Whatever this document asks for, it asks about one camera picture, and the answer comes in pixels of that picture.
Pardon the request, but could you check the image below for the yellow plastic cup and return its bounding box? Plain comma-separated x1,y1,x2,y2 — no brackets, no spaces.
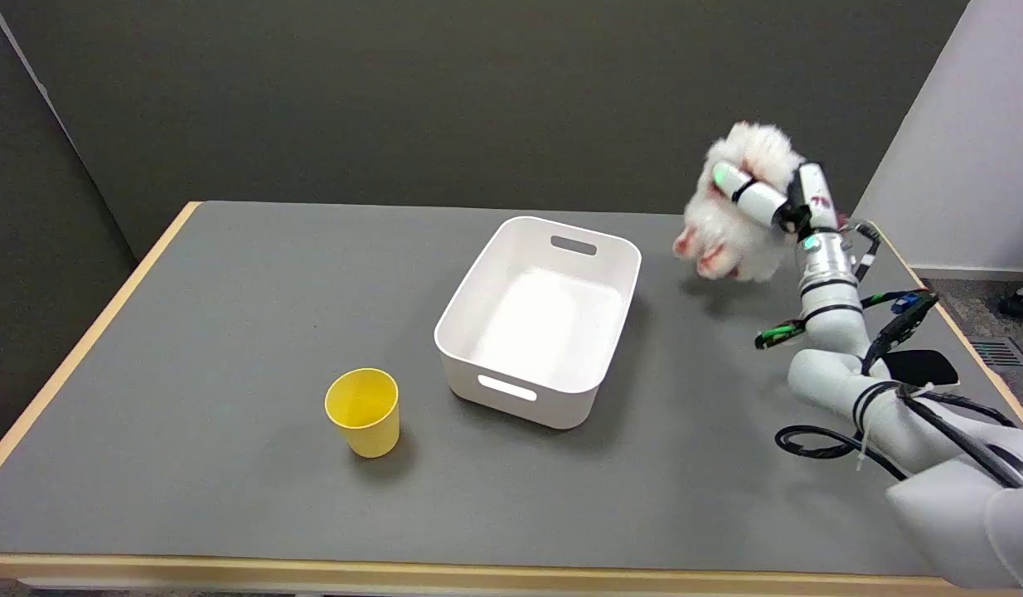
324,368,401,459

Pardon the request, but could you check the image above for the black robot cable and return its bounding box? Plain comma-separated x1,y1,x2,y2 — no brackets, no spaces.
754,222,1023,488

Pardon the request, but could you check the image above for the white plastic container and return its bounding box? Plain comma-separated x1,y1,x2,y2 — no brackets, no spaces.
434,216,642,430

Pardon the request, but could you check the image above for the white fluffy plush toy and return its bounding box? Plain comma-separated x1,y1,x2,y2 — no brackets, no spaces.
673,122,808,283

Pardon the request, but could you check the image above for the floor vent grille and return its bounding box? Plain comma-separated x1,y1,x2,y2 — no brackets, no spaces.
971,338,1023,370

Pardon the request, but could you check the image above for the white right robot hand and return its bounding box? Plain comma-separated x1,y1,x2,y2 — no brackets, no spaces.
710,161,841,236

